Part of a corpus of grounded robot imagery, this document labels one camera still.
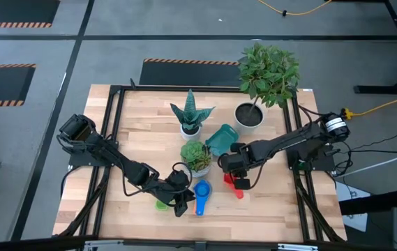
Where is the black metal floor stand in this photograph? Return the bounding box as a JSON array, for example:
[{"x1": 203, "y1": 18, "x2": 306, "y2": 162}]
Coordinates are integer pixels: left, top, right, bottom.
[{"x1": 353, "y1": 0, "x2": 397, "y2": 95}]

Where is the green plastic measuring cup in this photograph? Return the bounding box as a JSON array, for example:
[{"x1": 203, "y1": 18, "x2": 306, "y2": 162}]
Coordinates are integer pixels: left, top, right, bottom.
[{"x1": 154, "y1": 199, "x2": 170, "y2": 212}]

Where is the succulent in triangle-patterned pot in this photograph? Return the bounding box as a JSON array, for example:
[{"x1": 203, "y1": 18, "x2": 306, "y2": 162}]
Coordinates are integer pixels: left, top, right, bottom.
[{"x1": 179, "y1": 139, "x2": 214, "y2": 178}]

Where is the teal plastic basket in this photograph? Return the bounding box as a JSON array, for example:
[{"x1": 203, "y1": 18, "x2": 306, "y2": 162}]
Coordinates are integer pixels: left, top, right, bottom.
[{"x1": 204, "y1": 123, "x2": 240, "y2": 157}]

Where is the large light blue measuring cup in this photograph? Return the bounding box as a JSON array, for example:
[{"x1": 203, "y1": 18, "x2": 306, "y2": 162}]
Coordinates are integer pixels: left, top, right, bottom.
[{"x1": 193, "y1": 179, "x2": 214, "y2": 217}]

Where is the snake plant in white pot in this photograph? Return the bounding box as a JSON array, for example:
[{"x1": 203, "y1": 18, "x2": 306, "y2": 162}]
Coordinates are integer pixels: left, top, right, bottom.
[{"x1": 169, "y1": 89, "x2": 216, "y2": 142}]

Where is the grey thick cable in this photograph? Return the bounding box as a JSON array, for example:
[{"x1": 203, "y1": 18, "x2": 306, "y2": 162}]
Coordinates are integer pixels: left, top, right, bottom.
[{"x1": 337, "y1": 146, "x2": 397, "y2": 178}]

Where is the leafy tree in white pot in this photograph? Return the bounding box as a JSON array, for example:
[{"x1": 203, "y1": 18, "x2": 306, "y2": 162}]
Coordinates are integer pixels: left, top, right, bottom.
[{"x1": 234, "y1": 42, "x2": 301, "y2": 129}]

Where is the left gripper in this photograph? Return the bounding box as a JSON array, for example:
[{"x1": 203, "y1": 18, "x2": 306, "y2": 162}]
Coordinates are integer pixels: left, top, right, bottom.
[{"x1": 156, "y1": 169, "x2": 197, "y2": 218}]

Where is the silver aluminium extrusion bar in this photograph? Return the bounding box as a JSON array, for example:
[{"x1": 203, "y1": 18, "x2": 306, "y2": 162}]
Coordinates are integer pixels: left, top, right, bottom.
[
  {"x1": 277, "y1": 243, "x2": 320, "y2": 251},
  {"x1": 84, "y1": 239, "x2": 124, "y2": 251}
]

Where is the yellow extension cable with plug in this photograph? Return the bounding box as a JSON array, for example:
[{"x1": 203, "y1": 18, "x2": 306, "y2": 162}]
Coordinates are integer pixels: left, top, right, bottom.
[{"x1": 340, "y1": 89, "x2": 397, "y2": 120}]

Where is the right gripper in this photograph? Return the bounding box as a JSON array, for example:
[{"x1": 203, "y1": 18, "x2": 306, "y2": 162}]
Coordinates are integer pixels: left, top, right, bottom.
[{"x1": 220, "y1": 142, "x2": 260, "y2": 191}]

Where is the red plastic measuring cup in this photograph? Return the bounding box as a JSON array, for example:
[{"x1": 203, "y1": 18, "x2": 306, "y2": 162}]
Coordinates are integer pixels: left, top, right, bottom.
[{"x1": 223, "y1": 173, "x2": 245, "y2": 200}]

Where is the white paper sheet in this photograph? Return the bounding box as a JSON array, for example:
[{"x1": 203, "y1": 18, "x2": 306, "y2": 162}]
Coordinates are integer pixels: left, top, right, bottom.
[{"x1": 336, "y1": 181, "x2": 370, "y2": 233}]

